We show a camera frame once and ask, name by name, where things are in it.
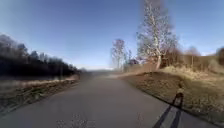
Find tall birch tree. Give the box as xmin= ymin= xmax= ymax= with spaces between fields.
xmin=135 ymin=0 xmax=179 ymax=71

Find dark wood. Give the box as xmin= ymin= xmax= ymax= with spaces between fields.
xmin=0 ymin=33 xmax=81 ymax=81

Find grey asphalt road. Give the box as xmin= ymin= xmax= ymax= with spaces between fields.
xmin=0 ymin=73 xmax=221 ymax=128

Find building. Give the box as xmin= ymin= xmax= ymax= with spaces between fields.
xmin=128 ymin=59 xmax=140 ymax=68

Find brown bushes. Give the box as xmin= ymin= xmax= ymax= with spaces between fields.
xmin=166 ymin=46 xmax=224 ymax=73

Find small bare tree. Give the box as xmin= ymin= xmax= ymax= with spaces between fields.
xmin=110 ymin=38 xmax=127 ymax=70

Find brown grass verge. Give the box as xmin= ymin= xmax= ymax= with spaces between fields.
xmin=0 ymin=77 xmax=81 ymax=116

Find grass bank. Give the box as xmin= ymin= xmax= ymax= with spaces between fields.
xmin=121 ymin=64 xmax=224 ymax=128

